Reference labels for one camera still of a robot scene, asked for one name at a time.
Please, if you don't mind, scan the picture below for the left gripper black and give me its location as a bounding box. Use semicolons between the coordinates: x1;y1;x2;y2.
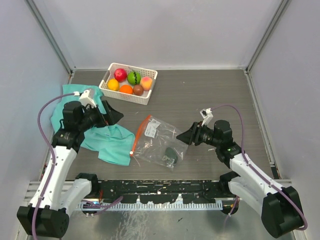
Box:
78;100;123;132

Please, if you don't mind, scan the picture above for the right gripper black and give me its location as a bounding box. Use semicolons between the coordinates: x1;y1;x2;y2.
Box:
176;121;221;148

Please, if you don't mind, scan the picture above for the orange fake orange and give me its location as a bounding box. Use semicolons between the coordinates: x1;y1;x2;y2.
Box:
119;84;133;95

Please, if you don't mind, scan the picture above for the clear zip bag orange seal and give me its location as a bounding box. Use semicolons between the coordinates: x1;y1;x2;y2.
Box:
130;115;188;171

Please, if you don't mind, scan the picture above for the yellow fake lemon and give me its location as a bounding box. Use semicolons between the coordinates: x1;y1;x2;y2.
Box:
107;78;120;92

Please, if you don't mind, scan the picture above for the brown fake kiwi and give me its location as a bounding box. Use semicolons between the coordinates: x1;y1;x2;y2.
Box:
133;84;144;96

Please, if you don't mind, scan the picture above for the red fake apple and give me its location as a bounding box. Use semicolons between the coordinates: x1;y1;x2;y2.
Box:
113;68;127;83

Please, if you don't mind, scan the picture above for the green fake fruit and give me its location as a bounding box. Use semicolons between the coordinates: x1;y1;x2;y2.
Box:
127;71;142;86

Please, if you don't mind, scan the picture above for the fake peach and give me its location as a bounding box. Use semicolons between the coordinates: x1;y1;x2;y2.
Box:
140;76;153;91

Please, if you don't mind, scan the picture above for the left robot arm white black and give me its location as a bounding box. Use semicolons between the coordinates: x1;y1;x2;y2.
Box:
17;100;124;240

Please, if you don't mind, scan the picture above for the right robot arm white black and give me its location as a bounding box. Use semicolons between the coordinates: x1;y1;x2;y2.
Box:
176;120;306;238

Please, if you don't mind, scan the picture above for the dark green fake avocado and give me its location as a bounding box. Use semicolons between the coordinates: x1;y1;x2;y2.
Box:
163;147;178;168

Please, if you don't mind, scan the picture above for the teal cloth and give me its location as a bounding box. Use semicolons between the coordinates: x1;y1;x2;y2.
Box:
62;84;135;166

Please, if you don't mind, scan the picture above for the white perforated plastic basket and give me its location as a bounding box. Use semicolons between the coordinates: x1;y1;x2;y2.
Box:
98;62;158;105

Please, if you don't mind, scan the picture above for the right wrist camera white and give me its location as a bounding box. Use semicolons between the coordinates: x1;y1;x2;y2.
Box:
200;108;213;126

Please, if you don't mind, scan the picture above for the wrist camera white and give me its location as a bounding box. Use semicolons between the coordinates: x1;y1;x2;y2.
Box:
200;108;213;126
78;88;97;109

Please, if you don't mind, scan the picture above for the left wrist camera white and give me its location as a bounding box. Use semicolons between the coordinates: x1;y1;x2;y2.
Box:
78;88;97;109

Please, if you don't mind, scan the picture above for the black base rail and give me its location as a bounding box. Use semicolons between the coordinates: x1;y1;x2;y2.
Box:
86;180;236;204

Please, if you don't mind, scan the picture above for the grey slotted cable duct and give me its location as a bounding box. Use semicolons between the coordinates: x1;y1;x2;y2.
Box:
74;199;223;212

